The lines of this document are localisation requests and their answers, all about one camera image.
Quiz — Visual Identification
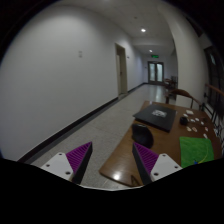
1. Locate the dark framed window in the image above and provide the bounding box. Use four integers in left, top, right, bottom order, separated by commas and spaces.
203, 45, 224, 111

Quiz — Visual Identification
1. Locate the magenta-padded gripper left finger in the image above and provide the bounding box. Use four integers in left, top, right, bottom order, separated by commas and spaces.
40, 141, 94, 185

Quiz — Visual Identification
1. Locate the curved wooden armchair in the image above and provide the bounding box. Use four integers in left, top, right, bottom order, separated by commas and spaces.
164, 88, 203, 111

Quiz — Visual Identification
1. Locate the green mouse pad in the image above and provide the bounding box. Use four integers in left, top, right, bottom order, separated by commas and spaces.
179, 135, 215, 169

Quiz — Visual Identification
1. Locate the dark wooden chair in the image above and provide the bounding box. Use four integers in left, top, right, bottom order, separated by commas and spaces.
163, 75, 178, 91

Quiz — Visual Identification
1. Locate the glass double door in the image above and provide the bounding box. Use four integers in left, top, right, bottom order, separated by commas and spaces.
147, 60, 165, 85

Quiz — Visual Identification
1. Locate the black vertical computer mouse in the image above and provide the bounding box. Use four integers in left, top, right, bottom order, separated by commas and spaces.
131, 123, 155, 149

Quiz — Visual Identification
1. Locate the black closed laptop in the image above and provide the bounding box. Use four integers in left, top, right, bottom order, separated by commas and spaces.
132, 104, 178, 133

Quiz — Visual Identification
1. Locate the wood-topped black metal railing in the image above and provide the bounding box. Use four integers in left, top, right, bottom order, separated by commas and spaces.
203, 83, 224, 148

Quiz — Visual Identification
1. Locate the open doorway frame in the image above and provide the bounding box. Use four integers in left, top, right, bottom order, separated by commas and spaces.
114, 43, 129, 98

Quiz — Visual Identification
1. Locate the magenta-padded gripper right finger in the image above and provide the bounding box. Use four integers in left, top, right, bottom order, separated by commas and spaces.
131, 142, 183, 186

